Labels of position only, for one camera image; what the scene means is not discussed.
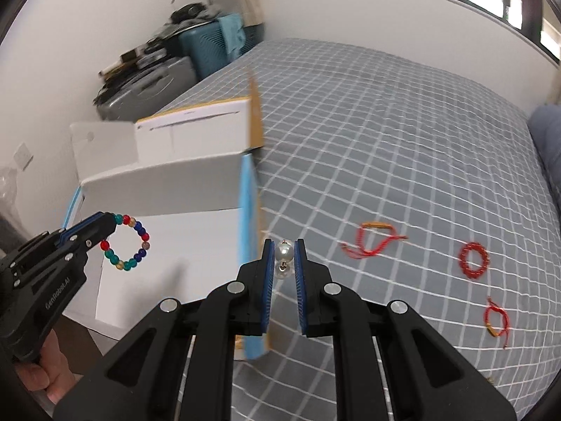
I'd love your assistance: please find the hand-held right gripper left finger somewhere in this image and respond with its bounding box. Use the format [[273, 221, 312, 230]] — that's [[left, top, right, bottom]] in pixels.
[[53, 239, 277, 421]]

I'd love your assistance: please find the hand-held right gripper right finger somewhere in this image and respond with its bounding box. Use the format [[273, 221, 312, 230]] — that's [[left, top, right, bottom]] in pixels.
[[295, 239, 519, 421]]

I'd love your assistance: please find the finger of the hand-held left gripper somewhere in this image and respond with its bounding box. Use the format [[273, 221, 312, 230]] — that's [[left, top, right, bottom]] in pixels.
[[65, 230, 115, 261], [57, 212, 117, 243]]

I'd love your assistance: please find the white pearl bracelet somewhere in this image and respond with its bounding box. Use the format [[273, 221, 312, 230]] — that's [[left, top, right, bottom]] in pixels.
[[273, 239, 296, 280]]

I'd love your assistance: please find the multicoloured bead bracelet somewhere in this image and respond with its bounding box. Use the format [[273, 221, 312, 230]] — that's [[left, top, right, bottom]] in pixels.
[[100, 213, 152, 272]]

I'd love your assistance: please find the white cardboard box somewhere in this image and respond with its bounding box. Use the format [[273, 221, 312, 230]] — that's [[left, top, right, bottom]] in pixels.
[[63, 68, 269, 361]]

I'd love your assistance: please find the red bead bracelet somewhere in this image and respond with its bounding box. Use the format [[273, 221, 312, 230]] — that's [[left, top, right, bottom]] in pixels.
[[459, 241, 489, 280]]

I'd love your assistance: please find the person's left hand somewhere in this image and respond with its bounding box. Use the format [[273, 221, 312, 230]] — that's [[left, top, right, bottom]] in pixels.
[[15, 328, 85, 405]]

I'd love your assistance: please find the clear plastic bag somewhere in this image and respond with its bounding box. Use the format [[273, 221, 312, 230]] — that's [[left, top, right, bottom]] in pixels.
[[0, 163, 23, 212]]

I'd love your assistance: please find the grey suitcase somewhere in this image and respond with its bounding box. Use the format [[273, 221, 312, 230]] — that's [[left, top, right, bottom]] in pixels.
[[94, 55, 199, 122]]

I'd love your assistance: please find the grey checked blanket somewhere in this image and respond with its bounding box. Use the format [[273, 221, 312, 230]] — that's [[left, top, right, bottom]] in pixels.
[[158, 37, 554, 421]]

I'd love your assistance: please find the teal suitcase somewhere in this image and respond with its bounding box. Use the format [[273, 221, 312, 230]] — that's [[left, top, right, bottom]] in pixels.
[[177, 19, 247, 82]]

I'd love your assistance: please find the black bag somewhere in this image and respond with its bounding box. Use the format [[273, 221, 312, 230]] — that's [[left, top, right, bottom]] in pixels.
[[168, 3, 220, 25]]

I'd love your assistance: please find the teal cloth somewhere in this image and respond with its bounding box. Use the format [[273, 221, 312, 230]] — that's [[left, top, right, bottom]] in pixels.
[[217, 13, 247, 60]]

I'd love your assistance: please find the grey pillow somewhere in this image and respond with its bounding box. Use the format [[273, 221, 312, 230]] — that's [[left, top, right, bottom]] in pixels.
[[528, 104, 561, 196]]

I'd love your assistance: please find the red string bracelet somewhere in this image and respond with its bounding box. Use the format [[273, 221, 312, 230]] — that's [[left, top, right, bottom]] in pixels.
[[342, 222, 409, 259], [483, 297, 512, 350]]

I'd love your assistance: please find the white wall socket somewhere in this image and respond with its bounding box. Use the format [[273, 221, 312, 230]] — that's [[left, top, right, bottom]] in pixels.
[[12, 142, 35, 170]]

